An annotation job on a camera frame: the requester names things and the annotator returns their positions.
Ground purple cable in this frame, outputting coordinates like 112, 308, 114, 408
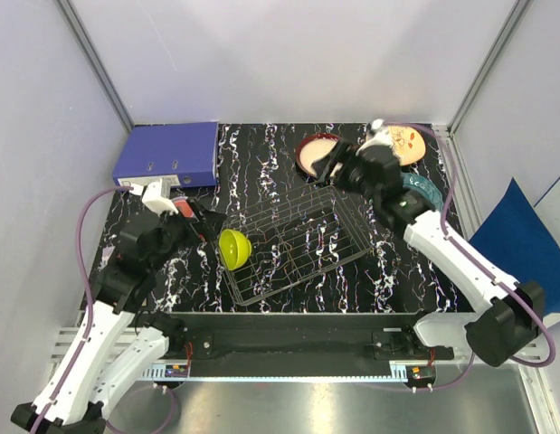
30, 185, 181, 434
410, 122, 557, 390

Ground dark blue ring binder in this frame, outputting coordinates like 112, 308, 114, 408
470, 179, 560, 315

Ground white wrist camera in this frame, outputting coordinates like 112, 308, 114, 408
362, 118, 393, 147
128, 178, 179, 216

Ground purple-blue ring binder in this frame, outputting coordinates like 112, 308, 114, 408
112, 122, 219, 188

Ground pink plastic cup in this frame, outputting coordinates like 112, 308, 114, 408
172, 197, 195, 219

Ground cream floral plate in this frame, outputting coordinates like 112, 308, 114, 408
387, 125, 426, 166

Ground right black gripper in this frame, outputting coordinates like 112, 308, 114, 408
310, 139, 379, 205

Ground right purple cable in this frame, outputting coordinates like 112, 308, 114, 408
410, 122, 557, 390

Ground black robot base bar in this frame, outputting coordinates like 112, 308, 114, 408
167, 312, 454, 361

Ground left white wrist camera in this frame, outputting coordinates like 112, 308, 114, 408
128, 178, 179, 216

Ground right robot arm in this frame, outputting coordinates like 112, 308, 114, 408
312, 140, 545, 367

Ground white paper sheet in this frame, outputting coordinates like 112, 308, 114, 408
534, 177, 560, 216

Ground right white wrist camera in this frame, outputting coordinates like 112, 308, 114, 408
362, 118, 393, 147

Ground red illustrated book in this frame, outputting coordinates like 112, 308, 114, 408
101, 246, 115, 265

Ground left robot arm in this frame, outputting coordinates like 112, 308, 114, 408
11, 201, 226, 433

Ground black wire dish rack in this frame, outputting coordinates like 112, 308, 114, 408
215, 183, 372, 307

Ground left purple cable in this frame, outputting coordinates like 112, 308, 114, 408
30, 185, 181, 434

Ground yellow-green bowl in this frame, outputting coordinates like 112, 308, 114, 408
218, 229, 252, 270

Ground teal scalloped plate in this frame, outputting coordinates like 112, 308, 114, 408
401, 172, 443, 212

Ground red rimmed white plate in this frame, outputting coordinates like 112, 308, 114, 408
295, 133, 340, 179

